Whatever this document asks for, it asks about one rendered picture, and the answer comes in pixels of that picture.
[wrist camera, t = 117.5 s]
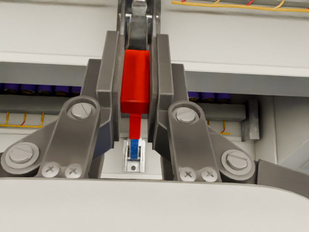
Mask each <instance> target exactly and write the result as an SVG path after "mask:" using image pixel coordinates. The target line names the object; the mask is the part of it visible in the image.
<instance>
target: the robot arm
mask: <svg viewBox="0 0 309 232"><path fill-rule="evenodd" d="M123 65H124V35H120V32H119V31H110V30H107V33H106V38H105V44H104V48H103V55H102V59H94V58H90V59H88V63H87V67H86V72H85V76H84V80H83V84H82V88H81V92H80V96H76V97H72V98H70V99H69V100H67V101H66V102H65V103H64V105H63V106H62V109H61V111H60V114H59V117H58V119H56V120H54V121H52V122H50V123H49V124H47V125H45V126H43V127H42V128H40V129H38V130H36V131H35V132H33V133H31V134H29V135H28V136H26V137H24V138H22V139H21V140H19V141H17V142H15V143H14V144H12V145H11V146H9V147H8V148H7V149H6V150H5V151H4V152H1V153H0V232H309V174H306V173H303V172H300V171H297V170H294V169H291V168H287V167H284V166H281V165H278V164H274V163H271V162H268V161H264V160H261V159H259V160H258V161H255V160H253V159H252V158H251V156H250V155H249V154H248V153H246V152H245V151H244V150H242V149H241V148H240V147H238V146H237V145H235V144H234V143H233V142H231V141H230V140H228V139H227V138H226V137H224V136H223V135H221V134H220V133H219V132H217V131H216V130H214V129H213V128H212V127H210V126H209V125H207V122H206V118H205V114H204V112H203V110H202V108H201V107H200V106H199V105H197V104H196V103H194V102H191V101H189V96H188V90H187V83H186V76H185V69H184V64H177V63H171V55H170V44H169V35H168V34H156V37H152V38H151V49H150V104H149V113H148V143H152V150H155V151H156V152H157V153H159V154H160V164H161V174H162V180H123V179H101V173H102V169H103V162H104V154H105V153H106V152H107V151H108V150H110V149H113V148H114V142H115V141H118V142H119V139H120V124H121V111H120V94H121V85H122V75H123Z"/></svg>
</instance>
